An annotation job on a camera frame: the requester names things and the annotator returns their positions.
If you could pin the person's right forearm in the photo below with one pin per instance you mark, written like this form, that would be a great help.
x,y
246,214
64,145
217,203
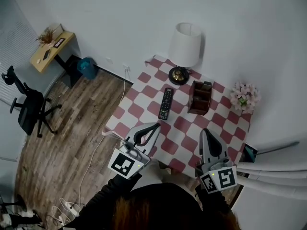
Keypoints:
x,y
212,200

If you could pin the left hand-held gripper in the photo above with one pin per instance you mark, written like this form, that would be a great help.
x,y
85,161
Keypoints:
x,y
126,163

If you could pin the person's left forearm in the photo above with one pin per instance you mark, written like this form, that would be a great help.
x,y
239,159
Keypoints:
x,y
120,184

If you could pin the black phone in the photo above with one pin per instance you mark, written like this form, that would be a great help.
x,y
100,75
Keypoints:
x,y
46,54

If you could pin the black office chair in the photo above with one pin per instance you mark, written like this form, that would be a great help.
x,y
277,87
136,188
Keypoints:
x,y
30,115

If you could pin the teal trash bin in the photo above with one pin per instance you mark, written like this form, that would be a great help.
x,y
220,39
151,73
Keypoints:
x,y
86,68

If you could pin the white table lamp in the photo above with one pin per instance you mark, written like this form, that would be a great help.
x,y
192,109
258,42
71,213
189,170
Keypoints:
x,y
184,44

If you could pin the black desk sign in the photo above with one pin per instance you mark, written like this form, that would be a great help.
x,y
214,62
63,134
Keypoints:
x,y
59,42

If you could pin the white curtains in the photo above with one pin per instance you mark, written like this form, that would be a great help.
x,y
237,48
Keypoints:
x,y
275,174

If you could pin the white wall socket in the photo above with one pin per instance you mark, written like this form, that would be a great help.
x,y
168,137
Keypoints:
x,y
126,67

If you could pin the person's beige trousers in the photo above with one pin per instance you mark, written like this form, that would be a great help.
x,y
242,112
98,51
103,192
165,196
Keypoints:
x,y
156,171

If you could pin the pale rectangular box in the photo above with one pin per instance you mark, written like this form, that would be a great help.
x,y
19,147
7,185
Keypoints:
x,y
57,28

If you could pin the dried brown plant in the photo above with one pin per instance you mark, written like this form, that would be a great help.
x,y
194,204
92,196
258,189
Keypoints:
x,y
45,37

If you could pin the blank white wall plate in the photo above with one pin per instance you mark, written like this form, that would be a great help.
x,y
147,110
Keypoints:
x,y
109,59

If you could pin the yellow wooden side desk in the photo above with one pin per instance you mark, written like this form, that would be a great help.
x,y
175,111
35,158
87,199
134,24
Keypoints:
x,y
40,63

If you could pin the person's beige shoe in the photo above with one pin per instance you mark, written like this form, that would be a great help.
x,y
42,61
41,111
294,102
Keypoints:
x,y
168,170

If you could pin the silver remote control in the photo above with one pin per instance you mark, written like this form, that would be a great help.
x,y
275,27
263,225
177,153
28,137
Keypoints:
x,y
206,85

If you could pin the black equipment stand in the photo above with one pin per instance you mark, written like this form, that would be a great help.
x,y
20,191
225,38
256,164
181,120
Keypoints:
x,y
16,218

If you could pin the brown wooden organizer box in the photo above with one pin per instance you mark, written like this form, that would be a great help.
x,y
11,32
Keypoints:
x,y
199,109

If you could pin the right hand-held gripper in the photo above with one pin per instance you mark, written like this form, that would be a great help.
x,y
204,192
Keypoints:
x,y
220,176

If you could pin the teal box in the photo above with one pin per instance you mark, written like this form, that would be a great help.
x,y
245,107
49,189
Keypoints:
x,y
250,154

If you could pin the large black remote control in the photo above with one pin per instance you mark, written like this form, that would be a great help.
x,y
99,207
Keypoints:
x,y
166,103

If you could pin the pink checkered tablecloth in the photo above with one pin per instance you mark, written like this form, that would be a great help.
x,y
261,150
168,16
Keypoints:
x,y
144,104

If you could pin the pink flower bouquet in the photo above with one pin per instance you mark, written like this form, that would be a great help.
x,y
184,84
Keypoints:
x,y
244,96

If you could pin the person's black top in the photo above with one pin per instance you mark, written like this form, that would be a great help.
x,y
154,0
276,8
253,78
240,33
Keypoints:
x,y
156,200

